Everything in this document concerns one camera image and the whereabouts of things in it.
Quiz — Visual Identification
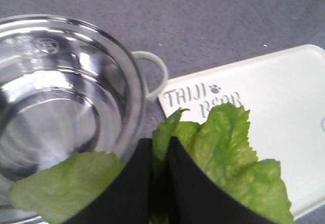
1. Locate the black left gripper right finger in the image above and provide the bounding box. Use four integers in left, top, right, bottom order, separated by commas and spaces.
167, 137, 271, 224

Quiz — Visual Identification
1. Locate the cream bear print serving tray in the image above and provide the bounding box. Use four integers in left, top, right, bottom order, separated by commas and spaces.
158, 44, 324, 219

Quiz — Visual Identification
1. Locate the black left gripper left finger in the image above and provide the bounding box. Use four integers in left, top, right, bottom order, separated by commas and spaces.
65, 138, 152, 224

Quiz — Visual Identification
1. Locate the pale green electric cooking pot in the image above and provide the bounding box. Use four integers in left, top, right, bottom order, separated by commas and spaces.
1, 14, 169, 223

